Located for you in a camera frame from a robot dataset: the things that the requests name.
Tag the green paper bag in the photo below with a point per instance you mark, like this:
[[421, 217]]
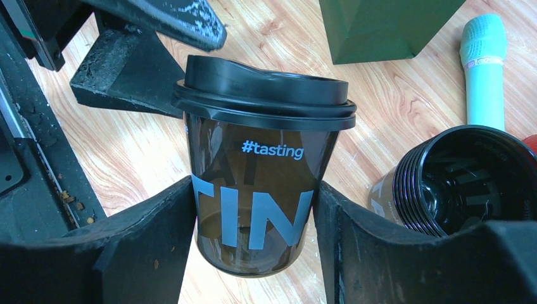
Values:
[[363, 31]]

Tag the red cup holder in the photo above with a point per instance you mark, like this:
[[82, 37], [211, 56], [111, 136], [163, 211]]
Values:
[[531, 143]]

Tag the teal handheld massager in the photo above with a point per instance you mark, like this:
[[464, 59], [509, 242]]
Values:
[[483, 50]]

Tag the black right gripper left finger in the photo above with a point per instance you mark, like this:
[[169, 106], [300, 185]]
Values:
[[138, 255]]

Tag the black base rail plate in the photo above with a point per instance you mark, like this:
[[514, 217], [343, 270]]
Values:
[[53, 196]]

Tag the stack of black cups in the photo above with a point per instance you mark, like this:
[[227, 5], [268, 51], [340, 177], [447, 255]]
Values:
[[459, 178]]

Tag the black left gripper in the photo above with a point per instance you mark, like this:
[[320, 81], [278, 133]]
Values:
[[128, 68]]

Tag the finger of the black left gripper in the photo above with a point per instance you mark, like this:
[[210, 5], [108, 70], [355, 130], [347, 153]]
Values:
[[191, 22]]

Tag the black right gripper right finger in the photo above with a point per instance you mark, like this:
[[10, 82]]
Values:
[[368, 259]]

